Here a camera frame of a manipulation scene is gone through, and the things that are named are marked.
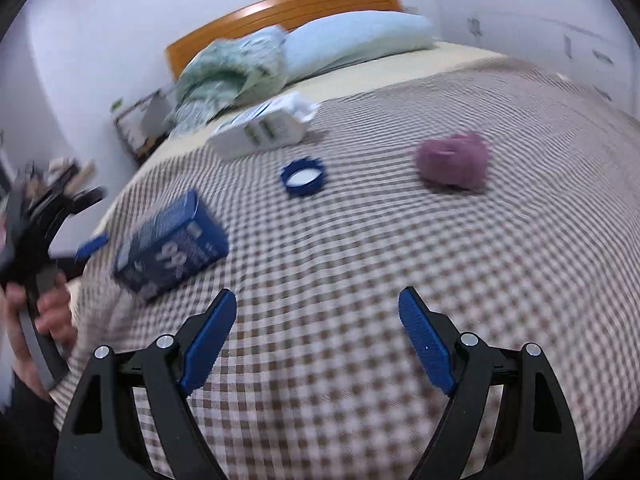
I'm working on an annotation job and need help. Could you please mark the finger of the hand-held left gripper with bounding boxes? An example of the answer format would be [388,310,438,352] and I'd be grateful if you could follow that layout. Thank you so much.
[64,185,109,213]
[46,234,111,282]

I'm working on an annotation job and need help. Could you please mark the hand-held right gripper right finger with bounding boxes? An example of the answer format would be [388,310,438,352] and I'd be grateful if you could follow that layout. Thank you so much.
[398,286,584,480]

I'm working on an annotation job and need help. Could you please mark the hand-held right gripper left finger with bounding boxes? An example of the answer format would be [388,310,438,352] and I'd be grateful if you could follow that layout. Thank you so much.
[52,289,237,480]

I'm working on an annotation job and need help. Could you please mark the person's left hand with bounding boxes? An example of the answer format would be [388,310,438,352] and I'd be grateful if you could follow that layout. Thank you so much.
[0,277,78,403]

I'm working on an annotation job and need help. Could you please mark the black bedside rack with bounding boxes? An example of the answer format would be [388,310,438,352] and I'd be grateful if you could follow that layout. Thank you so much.
[112,87,173,166]

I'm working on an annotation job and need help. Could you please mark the dark blue box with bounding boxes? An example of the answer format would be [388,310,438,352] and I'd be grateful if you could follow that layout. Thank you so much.
[112,189,230,301]

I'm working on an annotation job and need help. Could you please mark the brown checkered blanket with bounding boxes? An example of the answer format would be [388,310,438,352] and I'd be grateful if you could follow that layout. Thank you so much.
[50,55,640,480]

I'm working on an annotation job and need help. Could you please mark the blue bottle cap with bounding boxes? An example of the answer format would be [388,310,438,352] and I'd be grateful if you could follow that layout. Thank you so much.
[280,158,328,198]

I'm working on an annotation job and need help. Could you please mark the purple cloth ball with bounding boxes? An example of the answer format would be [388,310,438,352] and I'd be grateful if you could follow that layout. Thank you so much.
[415,131,490,192]

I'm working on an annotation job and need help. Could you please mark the white green carton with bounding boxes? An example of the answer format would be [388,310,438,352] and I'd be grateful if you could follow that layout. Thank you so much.
[209,92,321,161]

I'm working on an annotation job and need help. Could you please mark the green floral quilt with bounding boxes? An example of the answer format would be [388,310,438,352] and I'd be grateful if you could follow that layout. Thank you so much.
[167,25,291,138]

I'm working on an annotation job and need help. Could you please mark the person's black pants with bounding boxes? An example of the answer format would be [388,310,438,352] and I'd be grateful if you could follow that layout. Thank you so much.
[0,375,58,480]

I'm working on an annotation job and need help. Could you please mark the wooden headboard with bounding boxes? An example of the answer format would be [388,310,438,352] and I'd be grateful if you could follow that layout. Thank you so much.
[165,0,406,81]

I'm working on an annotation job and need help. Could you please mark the light blue pillow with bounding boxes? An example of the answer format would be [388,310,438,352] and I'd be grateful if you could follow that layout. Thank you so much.
[280,10,438,83]

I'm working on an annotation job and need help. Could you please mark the white built-in wardrobe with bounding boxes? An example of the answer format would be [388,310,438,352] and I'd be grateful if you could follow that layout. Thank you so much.
[400,0,636,111]

